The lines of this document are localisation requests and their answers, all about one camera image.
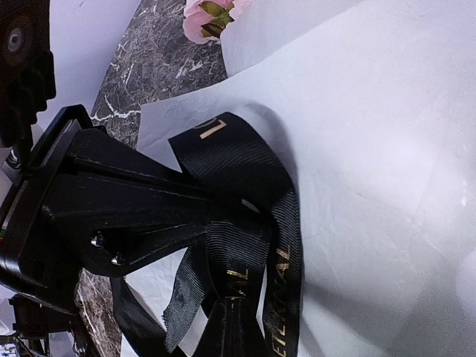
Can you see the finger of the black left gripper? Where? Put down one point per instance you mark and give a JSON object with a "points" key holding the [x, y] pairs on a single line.
{"points": [[94, 151], [115, 227]]}

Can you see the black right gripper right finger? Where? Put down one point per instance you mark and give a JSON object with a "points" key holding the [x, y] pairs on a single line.
{"points": [[232, 328]]}

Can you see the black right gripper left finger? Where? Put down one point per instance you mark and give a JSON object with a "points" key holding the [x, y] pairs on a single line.
{"points": [[144, 334]]}

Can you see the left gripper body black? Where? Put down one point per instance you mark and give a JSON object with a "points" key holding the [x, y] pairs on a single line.
{"points": [[35, 262]]}

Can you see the black ribbon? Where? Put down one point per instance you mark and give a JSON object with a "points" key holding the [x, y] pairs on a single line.
{"points": [[253, 244]]}

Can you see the small pink fake rose stem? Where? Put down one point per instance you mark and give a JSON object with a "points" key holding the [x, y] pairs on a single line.
{"points": [[205, 21]]}

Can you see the translucent white wrapping paper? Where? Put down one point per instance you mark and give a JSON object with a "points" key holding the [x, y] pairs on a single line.
{"points": [[370, 105]]}

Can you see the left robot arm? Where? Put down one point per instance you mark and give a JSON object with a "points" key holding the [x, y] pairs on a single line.
{"points": [[29, 327]]}

